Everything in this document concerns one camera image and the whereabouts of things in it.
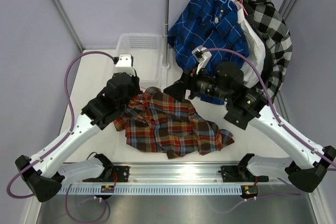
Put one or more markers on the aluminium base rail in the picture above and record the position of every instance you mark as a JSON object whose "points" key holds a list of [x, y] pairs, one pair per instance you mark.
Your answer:
{"points": [[181, 174]]}

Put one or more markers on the blue plaid shirt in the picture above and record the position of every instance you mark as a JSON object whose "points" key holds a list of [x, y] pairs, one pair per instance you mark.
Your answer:
{"points": [[208, 24]]}

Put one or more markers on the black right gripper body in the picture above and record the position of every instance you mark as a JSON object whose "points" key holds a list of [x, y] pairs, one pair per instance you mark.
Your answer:
{"points": [[200, 84]]}

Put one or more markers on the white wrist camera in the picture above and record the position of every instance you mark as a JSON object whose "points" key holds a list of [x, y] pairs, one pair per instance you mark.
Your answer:
{"points": [[201, 57], [125, 64]]}

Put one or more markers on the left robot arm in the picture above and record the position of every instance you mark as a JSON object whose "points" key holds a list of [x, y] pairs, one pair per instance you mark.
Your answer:
{"points": [[45, 172]]}

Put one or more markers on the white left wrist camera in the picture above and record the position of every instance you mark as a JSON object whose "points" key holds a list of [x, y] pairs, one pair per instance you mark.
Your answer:
{"points": [[125, 64]]}

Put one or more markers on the white slotted cable duct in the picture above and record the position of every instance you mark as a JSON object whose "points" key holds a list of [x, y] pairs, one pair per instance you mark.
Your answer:
{"points": [[165, 190]]}

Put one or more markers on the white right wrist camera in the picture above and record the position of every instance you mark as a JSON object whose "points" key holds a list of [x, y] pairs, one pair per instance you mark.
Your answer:
{"points": [[201, 57]]}

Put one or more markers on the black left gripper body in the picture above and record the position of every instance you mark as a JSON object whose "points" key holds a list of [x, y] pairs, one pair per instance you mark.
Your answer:
{"points": [[135, 90]]}

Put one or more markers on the white plastic basket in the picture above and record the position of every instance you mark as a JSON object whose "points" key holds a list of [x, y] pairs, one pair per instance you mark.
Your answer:
{"points": [[146, 50]]}

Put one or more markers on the black white checked shirt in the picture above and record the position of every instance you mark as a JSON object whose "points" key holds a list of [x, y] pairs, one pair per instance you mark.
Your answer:
{"points": [[272, 30]]}

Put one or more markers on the red plaid shirt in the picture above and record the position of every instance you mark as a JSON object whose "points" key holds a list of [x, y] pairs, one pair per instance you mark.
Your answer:
{"points": [[155, 122]]}

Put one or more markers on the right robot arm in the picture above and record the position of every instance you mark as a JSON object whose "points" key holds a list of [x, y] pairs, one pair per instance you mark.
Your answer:
{"points": [[307, 162]]}

